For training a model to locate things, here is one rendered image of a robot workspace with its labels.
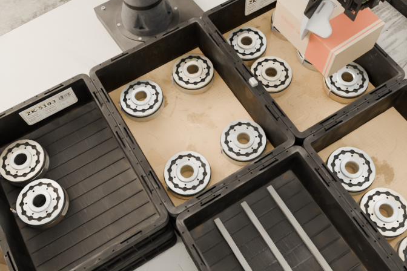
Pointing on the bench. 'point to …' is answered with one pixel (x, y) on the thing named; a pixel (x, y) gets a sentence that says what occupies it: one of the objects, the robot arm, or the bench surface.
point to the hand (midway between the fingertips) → (327, 19)
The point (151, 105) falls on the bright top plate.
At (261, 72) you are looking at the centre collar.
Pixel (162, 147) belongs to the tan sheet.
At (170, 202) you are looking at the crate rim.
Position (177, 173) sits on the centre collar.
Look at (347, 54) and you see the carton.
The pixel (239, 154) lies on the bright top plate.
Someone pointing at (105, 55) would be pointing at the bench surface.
